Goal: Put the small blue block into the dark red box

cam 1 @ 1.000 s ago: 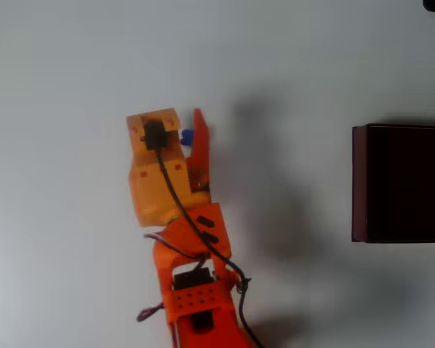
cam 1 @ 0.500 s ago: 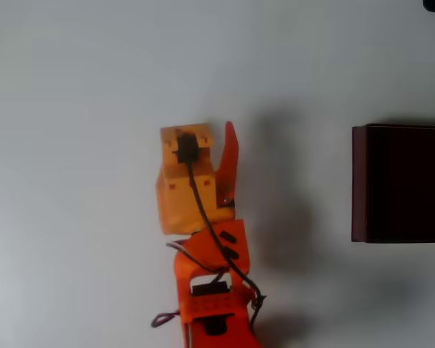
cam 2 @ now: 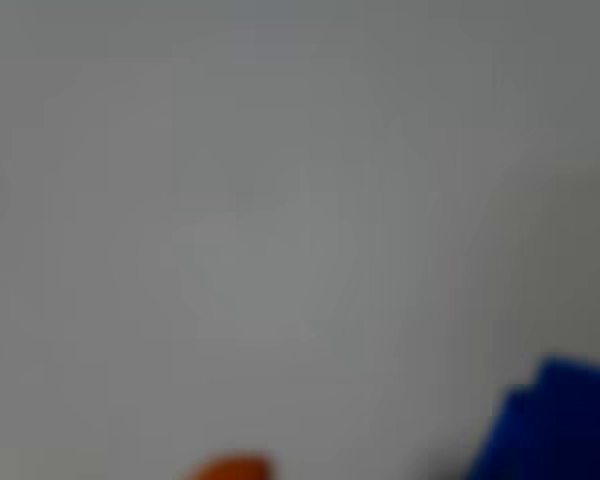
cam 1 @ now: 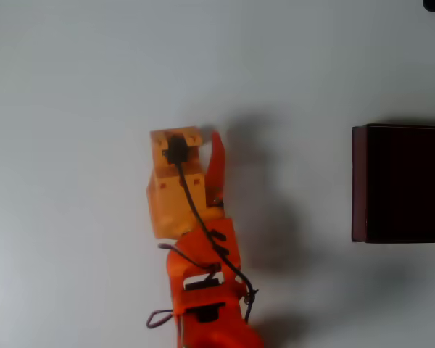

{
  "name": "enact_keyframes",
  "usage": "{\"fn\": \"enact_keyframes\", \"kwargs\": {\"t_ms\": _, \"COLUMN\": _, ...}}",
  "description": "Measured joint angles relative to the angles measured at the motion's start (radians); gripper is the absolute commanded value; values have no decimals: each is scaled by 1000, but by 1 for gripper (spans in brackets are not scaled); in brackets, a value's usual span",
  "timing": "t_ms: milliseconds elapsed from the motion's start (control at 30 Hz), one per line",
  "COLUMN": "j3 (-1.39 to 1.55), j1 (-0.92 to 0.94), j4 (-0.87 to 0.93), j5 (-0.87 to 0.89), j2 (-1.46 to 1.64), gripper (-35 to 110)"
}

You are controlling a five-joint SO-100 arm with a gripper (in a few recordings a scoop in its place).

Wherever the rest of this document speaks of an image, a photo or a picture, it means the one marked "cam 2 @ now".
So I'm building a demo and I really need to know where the small blue block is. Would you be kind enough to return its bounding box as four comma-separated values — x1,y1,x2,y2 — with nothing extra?
462,353,600,480

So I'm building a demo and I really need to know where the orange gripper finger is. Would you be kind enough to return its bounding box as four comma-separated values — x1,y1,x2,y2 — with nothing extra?
178,452,277,480

